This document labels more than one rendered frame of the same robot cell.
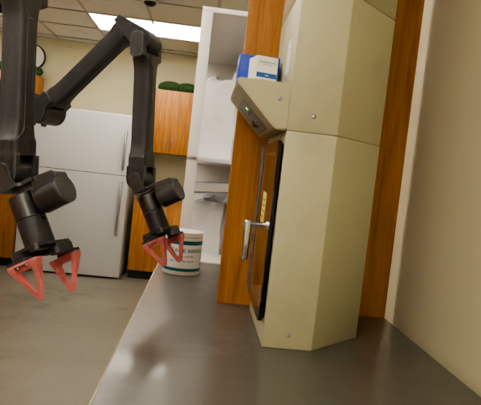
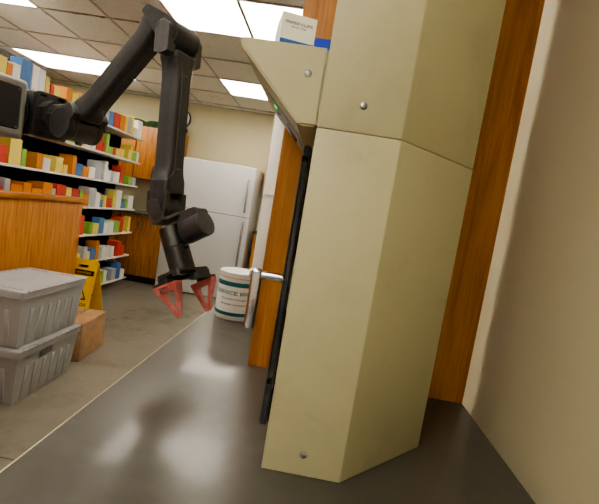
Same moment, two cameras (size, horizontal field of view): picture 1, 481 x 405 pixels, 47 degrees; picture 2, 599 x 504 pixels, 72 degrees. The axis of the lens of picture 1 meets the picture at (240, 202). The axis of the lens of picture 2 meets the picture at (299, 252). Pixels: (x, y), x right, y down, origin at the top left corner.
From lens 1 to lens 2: 65 cm
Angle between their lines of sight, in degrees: 7
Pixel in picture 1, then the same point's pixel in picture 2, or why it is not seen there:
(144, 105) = (171, 116)
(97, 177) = (224, 218)
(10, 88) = not seen: outside the picture
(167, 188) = (190, 220)
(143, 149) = (166, 170)
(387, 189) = (477, 236)
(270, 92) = (292, 62)
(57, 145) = (193, 189)
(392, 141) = (488, 173)
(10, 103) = not seen: outside the picture
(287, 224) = (310, 281)
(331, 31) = not seen: outside the picture
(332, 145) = (391, 155)
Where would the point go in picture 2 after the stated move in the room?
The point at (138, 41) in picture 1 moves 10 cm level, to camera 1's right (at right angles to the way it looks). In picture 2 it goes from (163, 32) to (207, 37)
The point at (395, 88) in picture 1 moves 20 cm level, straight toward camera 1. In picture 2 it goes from (498, 102) to (507, 64)
